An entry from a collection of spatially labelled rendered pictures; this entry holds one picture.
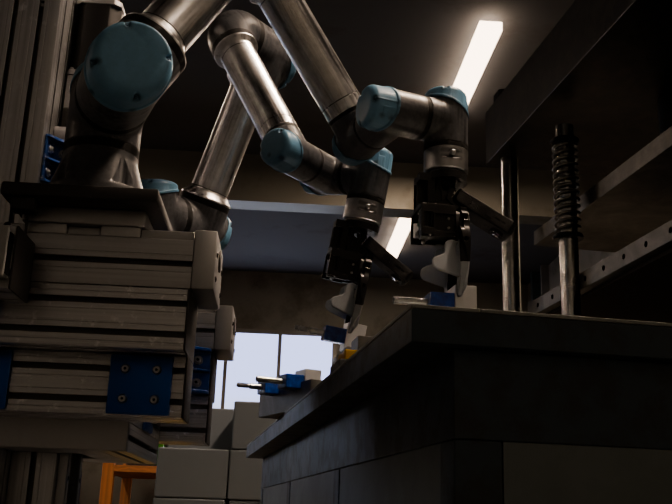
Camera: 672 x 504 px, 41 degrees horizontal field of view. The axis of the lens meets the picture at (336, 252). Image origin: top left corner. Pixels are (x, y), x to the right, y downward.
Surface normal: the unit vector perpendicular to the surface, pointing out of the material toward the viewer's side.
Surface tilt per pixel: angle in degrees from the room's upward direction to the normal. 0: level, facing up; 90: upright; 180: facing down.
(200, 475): 90
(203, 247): 90
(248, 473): 90
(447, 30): 180
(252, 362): 90
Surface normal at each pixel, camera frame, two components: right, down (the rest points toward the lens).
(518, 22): -0.04, 0.96
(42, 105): 0.06, -0.28
